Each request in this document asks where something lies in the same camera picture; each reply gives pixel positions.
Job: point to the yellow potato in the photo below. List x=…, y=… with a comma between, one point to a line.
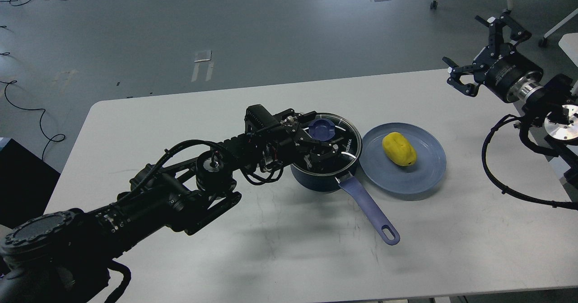
x=399, y=150

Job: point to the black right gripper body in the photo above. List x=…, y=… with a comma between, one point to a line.
x=502, y=74

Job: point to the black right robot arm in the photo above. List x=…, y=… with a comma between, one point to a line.
x=548, y=124

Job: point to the black box at left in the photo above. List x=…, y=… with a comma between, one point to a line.
x=26, y=184

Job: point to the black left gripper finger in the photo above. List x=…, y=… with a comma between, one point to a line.
x=340, y=154
x=295, y=119

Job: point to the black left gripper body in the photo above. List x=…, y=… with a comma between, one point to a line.
x=276, y=145

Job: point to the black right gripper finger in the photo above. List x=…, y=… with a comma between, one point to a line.
x=476, y=70
x=496, y=26

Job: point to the glass lid blue knob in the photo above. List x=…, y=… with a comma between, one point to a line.
x=327, y=128

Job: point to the blue plate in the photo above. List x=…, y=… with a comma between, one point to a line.
x=406, y=181

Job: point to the dark blue saucepan purple handle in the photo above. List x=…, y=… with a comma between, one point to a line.
x=350, y=184

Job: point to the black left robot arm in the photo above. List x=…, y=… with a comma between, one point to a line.
x=67, y=257

